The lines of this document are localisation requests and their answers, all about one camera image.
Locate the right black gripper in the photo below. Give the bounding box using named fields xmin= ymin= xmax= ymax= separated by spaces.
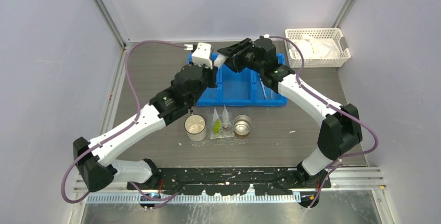
xmin=217 ymin=38 xmax=264 ymax=74

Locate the blue three-compartment bin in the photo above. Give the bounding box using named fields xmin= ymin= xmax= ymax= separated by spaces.
xmin=196 ymin=65 xmax=288 ymax=107

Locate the white-inside mug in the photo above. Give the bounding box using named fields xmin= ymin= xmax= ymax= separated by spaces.
xmin=184 ymin=110 xmax=207 ymax=142

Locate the white toothpaste tube red cap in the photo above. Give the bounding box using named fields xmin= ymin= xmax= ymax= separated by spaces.
xmin=222 ymin=105 xmax=230 ymax=129

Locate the green toothpaste tube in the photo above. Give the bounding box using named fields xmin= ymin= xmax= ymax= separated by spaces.
xmin=212 ymin=118 xmax=222 ymax=135

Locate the clear acrylic toothbrush holder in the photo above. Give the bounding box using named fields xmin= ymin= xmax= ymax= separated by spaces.
xmin=207 ymin=115 xmax=235 ymax=139

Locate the steel cup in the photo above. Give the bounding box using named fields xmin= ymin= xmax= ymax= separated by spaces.
xmin=234 ymin=115 xmax=252 ymax=137

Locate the white plastic basket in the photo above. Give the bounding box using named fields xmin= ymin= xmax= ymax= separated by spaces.
xmin=285 ymin=28 xmax=351 ymax=68

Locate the white toothpaste tube orange cap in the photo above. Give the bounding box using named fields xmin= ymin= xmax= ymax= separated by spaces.
xmin=214 ymin=54 xmax=228 ymax=68

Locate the white toothpaste tube teal cap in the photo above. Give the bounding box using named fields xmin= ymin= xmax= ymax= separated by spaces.
xmin=212 ymin=108 xmax=219 ymax=124

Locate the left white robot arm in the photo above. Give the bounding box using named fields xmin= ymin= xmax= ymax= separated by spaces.
xmin=73 ymin=63 xmax=218 ymax=192

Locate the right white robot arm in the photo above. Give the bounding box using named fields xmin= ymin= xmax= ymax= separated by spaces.
xmin=217 ymin=36 xmax=362 ymax=188

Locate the white cloth in basket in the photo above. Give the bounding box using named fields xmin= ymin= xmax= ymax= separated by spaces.
xmin=293 ymin=34 xmax=339 ymax=60

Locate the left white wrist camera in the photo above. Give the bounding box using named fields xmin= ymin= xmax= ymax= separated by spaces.
xmin=184 ymin=42 xmax=213 ymax=69

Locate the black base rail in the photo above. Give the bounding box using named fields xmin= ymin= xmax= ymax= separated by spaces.
xmin=127 ymin=167 xmax=328 ymax=196

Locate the aluminium frame extrusion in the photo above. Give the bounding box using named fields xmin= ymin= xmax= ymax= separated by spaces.
xmin=80 ymin=167 xmax=387 ymax=205

